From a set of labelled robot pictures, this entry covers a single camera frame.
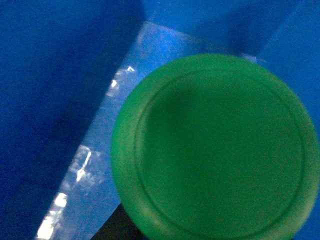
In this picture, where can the upper right blue rack bin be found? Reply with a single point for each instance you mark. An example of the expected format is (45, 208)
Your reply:
(66, 67)

